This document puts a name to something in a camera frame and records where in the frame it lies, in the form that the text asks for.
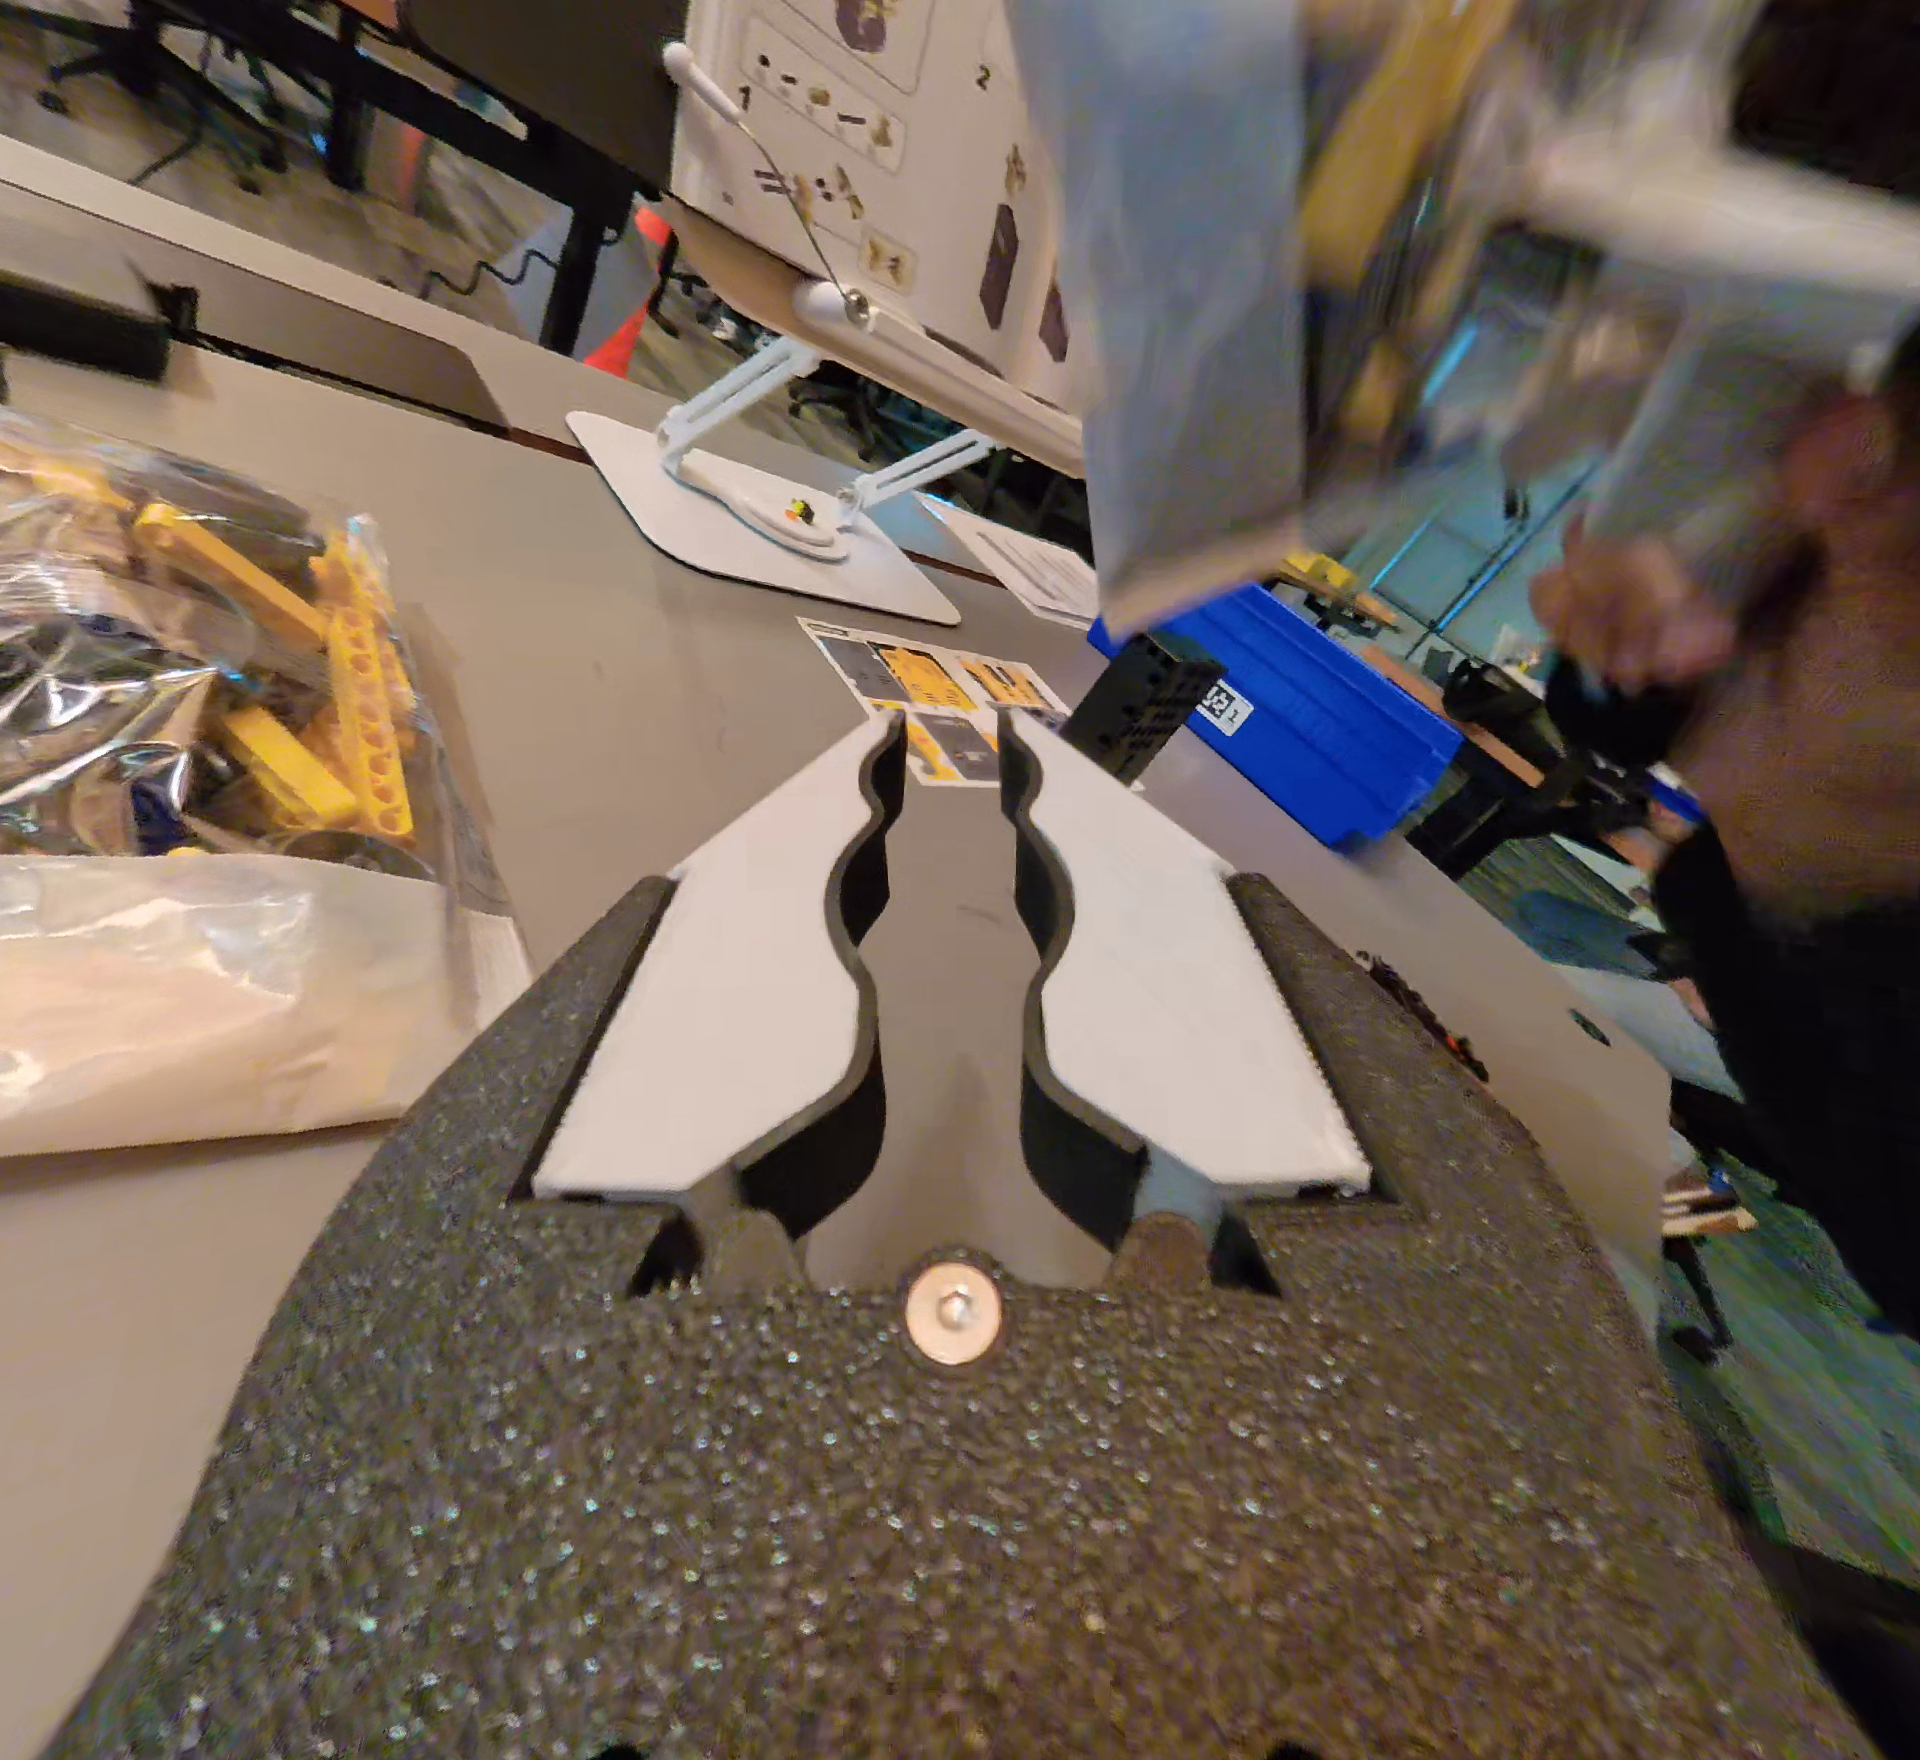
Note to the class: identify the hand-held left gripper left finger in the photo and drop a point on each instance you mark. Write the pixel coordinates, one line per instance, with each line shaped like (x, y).
(721, 1009)

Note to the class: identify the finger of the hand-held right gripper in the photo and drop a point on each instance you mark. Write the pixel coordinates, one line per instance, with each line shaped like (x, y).
(1681, 215)

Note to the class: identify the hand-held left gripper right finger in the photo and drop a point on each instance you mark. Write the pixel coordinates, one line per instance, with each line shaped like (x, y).
(1187, 1009)

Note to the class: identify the small clear parts bag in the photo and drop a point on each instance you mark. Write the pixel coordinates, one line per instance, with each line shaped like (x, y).
(1187, 215)

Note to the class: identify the person's right hand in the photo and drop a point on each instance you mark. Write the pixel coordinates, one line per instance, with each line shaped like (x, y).
(1802, 683)

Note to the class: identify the black perforated block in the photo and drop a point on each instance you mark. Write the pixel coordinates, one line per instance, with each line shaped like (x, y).
(1141, 710)

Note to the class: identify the blue plastic bin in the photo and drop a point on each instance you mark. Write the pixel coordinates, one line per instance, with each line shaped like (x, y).
(1320, 726)

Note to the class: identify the yellow sticker sheet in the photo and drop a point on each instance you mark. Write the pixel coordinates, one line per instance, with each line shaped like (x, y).
(886, 671)

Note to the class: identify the white paper sheet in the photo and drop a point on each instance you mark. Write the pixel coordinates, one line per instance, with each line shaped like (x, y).
(1035, 561)

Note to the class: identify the white book stand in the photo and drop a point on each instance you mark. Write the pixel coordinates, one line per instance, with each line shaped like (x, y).
(749, 531)

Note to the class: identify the clear bag of yellow beams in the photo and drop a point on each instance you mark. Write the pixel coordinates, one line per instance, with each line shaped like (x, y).
(227, 740)

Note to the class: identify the instruction booklet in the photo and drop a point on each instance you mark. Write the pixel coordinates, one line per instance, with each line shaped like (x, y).
(854, 67)

